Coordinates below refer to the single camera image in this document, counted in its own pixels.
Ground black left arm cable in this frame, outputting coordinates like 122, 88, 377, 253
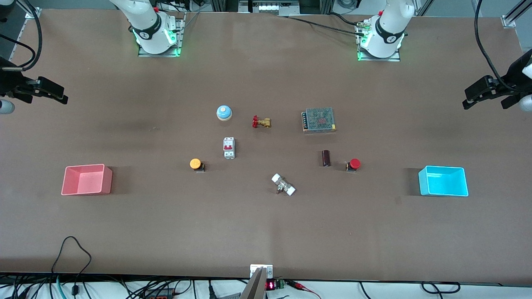
475, 0, 512, 91

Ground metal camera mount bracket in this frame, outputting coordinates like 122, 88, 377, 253
240, 264, 274, 299

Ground black cable across table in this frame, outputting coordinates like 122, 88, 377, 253
287, 15, 363, 34

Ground black looped cable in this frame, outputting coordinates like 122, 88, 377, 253
51, 236, 93, 299

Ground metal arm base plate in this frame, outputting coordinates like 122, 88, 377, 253
138, 12, 186, 58
357, 23, 401, 62

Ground red clip lead cable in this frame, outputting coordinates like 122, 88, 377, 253
286, 280, 323, 299

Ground black coiled cable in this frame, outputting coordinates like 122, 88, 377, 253
421, 281, 461, 295

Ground white lit device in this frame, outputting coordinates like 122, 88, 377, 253
239, 0, 300, 16

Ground metal valve white ends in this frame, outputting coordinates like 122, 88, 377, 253
271, 173, 296, 196

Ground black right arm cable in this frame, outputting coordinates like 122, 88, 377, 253
0, 0, 43, 70

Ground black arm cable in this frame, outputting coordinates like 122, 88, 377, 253
0, 0, 43, 70
475, 0, 512, 91

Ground aluminium frame profile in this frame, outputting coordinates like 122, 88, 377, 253
7, 0, 43, 61
501, 0, 532, 29

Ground metal mesh power supply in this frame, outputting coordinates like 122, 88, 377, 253
301, 107, 337, 134

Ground cyan plastic box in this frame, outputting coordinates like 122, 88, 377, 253
418, 165, 469, 197

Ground pink plastic box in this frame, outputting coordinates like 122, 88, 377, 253
61, 164, 113, 196

